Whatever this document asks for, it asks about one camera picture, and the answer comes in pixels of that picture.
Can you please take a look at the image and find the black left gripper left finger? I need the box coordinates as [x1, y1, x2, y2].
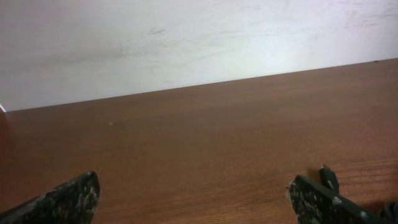
[1, 171, 101, 224]

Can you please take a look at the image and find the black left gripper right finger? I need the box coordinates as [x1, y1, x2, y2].
[287, 164, 397, 224]

